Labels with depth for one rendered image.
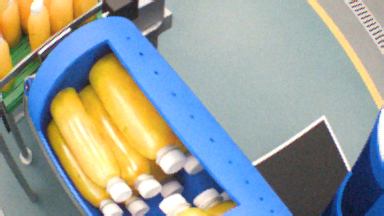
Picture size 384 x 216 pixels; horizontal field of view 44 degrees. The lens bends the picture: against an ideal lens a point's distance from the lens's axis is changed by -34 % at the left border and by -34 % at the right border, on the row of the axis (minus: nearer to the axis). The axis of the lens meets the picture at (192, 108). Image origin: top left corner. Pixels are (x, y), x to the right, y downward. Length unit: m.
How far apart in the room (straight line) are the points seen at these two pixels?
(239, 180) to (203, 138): 0.08
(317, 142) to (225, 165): 1.27
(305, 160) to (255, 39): 0.63
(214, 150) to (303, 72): 1.59
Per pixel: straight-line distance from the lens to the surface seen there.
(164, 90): 0.97
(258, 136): 2.31
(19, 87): 1.41
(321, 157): 2.15
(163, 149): 1.01
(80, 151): 1.01
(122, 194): 0.99
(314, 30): 2.65
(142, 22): 1.58
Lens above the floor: 2.03
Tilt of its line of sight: 60 degrees down
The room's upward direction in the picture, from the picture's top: 3 degrees clockwise
